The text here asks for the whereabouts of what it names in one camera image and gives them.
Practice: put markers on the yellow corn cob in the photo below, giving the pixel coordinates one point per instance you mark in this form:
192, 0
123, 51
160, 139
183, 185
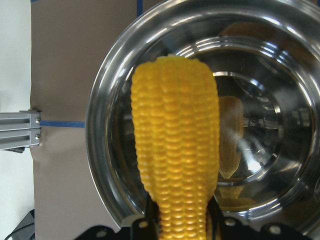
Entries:
176, 122

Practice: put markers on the pale green cooking pot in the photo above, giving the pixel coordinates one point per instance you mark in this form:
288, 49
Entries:
264, 52

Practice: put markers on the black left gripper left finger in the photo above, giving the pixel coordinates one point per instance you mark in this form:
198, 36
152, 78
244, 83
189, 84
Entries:
145, 228

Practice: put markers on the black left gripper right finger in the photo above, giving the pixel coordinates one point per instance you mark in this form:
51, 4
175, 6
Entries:
250, 227

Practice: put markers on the aluminium frame post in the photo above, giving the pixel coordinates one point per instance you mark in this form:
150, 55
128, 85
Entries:
20, 130

